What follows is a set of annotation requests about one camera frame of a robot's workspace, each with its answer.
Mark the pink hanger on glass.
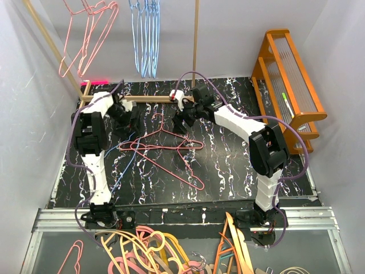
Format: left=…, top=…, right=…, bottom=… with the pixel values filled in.
left=57, top=240, right=84, bottom=274

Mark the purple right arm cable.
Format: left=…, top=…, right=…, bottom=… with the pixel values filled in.
left=174, top=70, right=311, bottom=249

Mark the pink wire hanger hung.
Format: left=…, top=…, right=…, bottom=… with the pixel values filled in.
left=58, top=1, right=103, bottom=78

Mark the wooden clothes rack frame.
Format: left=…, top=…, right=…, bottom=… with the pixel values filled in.
left=22, top=0, right=200, bottom=107

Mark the blue hanger hung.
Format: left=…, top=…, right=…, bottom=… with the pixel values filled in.
left=136, top=1, right=148, bottom=78
left=152, top=1, right=160, bottom=78
left=146, top=1, right=156, bottom=78

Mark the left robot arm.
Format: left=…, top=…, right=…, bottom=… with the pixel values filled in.
left=71, top=91, right=140, bottom=228

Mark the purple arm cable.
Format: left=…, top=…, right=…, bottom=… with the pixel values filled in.
left=66, top=78, right=126, bottom=248
left=174, top=70, right=311, bottom=249

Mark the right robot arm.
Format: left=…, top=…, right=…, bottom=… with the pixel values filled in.
left=169, top=84, right=289, bottom=227

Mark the light blue wire hanger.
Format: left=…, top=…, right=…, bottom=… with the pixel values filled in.
left=141, top=1, right=149, bottom=78

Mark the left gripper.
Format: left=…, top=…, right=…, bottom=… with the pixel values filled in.
left=107, top=105, right=141, bottom=140

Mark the green white pen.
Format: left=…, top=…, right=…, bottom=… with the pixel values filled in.
left=282, top=92, right=294, bottom=118

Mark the pink plastic marker strip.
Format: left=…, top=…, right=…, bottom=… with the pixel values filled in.
left=80, top=80, right=109, bottom=86

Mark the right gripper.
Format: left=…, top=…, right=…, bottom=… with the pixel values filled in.
left=172, top=98, right=203, bottom=135

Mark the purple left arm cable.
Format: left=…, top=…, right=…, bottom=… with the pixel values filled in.
left=66, top=78, right=126, bottom=248

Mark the wooden hangers pile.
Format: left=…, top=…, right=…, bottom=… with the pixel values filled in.
left=212, top=211, right=307, bottom=274

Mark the pile of plastic hangers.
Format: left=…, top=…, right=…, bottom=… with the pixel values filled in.
left=95, top=225, right=213, bottom=273

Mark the orange wooden shelf rack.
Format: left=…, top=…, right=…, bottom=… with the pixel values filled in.
left=252, top=29, right=327, bottom=153

